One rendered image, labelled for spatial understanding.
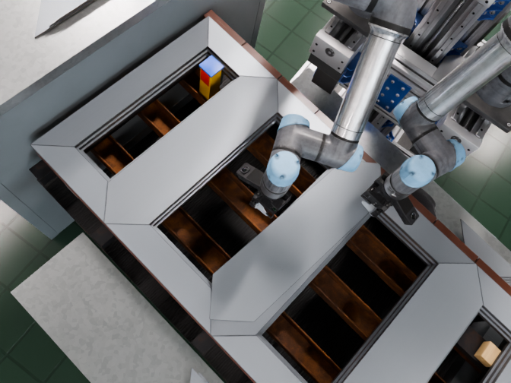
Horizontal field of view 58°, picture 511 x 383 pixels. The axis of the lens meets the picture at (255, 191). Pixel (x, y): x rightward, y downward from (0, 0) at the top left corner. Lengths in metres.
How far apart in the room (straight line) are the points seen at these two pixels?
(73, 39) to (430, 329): 1.34
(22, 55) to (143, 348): 0.89
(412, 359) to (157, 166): 0.95
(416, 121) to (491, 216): 1.59
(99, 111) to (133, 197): 0.30
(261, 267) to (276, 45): 1.67
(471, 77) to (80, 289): 1.20
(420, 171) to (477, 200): 1.61
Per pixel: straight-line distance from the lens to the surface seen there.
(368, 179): 1.54
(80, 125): 1.53
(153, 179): 1.43
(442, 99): 1.23
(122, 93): 1.56
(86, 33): 1.46
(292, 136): 1.14
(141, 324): 1.46
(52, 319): 1.50
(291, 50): 2.78
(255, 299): 1.36
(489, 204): 2.82
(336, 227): 1.46
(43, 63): 1.42
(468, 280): 1.61
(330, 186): 1.49
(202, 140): 1.48
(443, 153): 1.27
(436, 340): 1.53
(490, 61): 1.17
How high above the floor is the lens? 2.20
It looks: 70 degrees down
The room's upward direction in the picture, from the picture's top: 24 degrees clockwise
